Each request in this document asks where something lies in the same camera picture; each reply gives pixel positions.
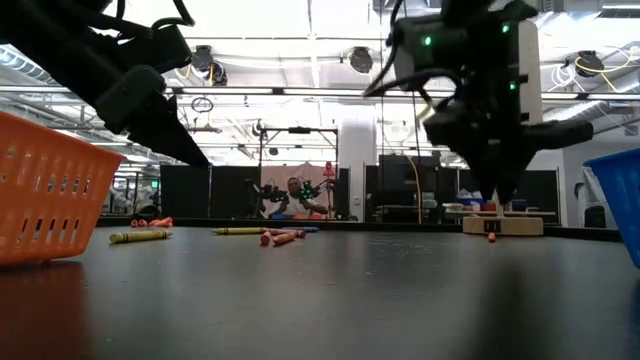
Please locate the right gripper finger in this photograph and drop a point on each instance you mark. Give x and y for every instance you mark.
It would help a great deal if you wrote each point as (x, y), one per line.
(507, 170)
(480, 170)

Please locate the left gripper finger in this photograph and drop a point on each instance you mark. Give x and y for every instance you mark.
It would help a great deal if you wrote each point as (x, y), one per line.
(165, 135)

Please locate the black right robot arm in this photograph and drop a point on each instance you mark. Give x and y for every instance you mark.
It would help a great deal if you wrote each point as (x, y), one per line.
(480, 7)

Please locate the black background robot arm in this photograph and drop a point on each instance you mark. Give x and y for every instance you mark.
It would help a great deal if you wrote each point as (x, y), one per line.
(315, 190)
(267, 194)

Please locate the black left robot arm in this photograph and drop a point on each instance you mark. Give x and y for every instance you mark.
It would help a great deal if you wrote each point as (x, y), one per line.
(40, 40)

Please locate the blue background container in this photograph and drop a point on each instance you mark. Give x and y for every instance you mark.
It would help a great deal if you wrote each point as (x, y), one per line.
(472, 201)

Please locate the wooden background shelf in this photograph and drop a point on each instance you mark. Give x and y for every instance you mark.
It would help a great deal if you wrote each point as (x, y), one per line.
(530, 213)

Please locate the long ceiling light strip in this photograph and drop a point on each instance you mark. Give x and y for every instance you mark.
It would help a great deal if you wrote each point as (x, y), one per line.
(225, 91)

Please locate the yellow tape strip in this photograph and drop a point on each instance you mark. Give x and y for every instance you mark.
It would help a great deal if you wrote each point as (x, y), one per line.
(426, 112)

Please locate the black tall cabinet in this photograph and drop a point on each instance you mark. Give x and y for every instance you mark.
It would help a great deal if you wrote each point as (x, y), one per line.
(400, 180)

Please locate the white hanging cloth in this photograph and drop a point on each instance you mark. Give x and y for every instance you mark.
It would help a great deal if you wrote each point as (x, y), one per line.
(587, 190)

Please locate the yellow crayon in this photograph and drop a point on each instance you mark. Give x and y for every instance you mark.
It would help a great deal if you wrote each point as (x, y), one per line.
(140, 236)
(237, 230)

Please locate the blue plastic bin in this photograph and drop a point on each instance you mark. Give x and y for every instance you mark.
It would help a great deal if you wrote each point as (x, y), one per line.
(620, 200)

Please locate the beige backdrop curtain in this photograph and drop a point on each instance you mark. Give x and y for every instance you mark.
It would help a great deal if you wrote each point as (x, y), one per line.
(280, 172)

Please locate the orange plastic bin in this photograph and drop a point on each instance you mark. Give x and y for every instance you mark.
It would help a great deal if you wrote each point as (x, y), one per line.
(30, 150)

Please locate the person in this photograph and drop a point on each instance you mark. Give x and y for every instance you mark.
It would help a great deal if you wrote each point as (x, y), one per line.
(295, 202)

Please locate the red object on stand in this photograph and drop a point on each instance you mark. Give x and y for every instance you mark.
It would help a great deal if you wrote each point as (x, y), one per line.
(328, 171)

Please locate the blue crayon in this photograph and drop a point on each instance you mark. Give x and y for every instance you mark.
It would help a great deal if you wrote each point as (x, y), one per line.
(307, 229)

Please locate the silver ventilation duct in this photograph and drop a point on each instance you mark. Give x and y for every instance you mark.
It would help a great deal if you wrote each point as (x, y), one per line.
(30, 70)

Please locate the black background gantry frame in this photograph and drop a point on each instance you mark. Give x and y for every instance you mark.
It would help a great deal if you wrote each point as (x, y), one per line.
(300, 130)

